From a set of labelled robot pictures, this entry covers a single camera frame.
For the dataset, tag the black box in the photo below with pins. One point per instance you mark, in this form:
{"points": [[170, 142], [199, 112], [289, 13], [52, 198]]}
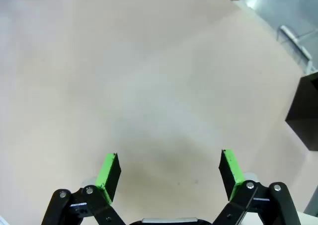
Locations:
{"points": [[304, 113]]}

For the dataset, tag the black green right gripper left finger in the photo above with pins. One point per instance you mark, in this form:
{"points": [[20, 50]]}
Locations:
{"points": [[109, 175]]}

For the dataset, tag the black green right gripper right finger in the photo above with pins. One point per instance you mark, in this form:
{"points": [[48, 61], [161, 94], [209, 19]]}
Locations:
{"points": [[231, 172]]}

